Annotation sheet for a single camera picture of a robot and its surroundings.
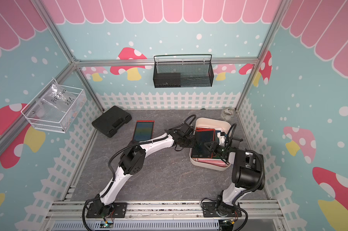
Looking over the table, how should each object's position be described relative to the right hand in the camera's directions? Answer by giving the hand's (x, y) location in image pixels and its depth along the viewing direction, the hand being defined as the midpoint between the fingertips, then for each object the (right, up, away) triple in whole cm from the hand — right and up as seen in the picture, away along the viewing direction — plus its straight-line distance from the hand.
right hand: (206, 144), depth 93 cm
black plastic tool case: (-70, +14, +15) cm, 74 cm away
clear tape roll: (+22, +21, +23) cm, 39 cm away
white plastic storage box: (+16, +13, +11) cm, 23 cm away
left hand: (-7, -2, +3) cm, 8 cm away
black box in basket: (-25, +40, -5) cm, 47 cm away
